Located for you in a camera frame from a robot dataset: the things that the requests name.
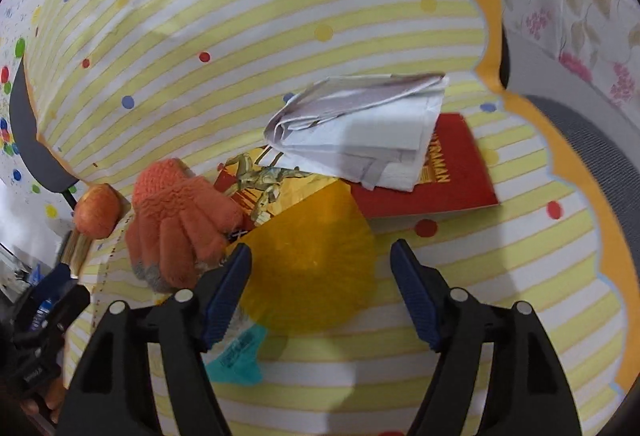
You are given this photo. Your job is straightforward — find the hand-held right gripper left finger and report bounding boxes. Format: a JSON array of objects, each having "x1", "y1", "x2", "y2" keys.
[{"x1": 57, "y1": 243, "x2": 253, "y2": 436}]

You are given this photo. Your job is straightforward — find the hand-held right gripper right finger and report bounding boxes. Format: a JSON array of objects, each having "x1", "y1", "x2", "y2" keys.
[{"x1": 390, "y1": 239, "x2": 583, "y2": 436}]

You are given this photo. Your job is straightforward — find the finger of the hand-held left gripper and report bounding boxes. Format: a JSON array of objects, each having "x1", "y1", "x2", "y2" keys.
[{"x1": 12, "y1": 286, "x2": 91, "y2": 352}]

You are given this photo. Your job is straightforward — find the teal plastic packet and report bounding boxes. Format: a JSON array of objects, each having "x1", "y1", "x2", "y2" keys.
[{"x1": 205, "y1": 308, "x2": 266, "y2": 384}]

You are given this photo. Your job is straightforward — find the orange translucent plastic disc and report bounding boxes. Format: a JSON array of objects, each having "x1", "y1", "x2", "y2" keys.
[{"x1": 235, "y1": 181, "x2": 377, "y2": 329}]

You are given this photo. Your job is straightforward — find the orange knitted glove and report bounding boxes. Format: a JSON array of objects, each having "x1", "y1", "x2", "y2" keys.
[{"x1": 125, "y1": 158, "x2": 246, "y2": 294}]

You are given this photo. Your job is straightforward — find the gold toy figure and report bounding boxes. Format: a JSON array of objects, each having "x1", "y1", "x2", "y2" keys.
[{"x1": 212, "y1": 146, "x2": 351, "y2": 237}]

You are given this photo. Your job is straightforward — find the red paper envelope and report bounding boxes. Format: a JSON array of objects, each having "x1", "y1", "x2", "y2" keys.
[{"x1": 350, "y1": 113, "x2": 501, "y2": 220}]

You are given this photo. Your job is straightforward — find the white paper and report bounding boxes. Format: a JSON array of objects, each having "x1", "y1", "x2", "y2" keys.
[{"x1": 263, "y1": 72, "x2": 448, "y2": 191}]

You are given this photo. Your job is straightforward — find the person's left hand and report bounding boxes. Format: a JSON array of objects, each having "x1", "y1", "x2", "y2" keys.
[{"x1": 20, "y1": 378, "x2": 66, "y2": 424}]

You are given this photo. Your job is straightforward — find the red apple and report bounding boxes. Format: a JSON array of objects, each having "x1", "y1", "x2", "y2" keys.
[{"x1": 74, "y1": 184, "x2": 123, "y2": 239}]

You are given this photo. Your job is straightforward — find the balloon print plastic sheet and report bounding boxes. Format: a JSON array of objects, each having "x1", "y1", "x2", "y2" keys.
[{"x1": 0, "y1": 0, "x2": 68, "y2": 227}]

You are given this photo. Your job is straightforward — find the yellow striped dotted sheet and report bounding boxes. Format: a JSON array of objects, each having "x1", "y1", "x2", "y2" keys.
[{"x1": 22, "y1": 0, "x2": 628, "y2": 436}]

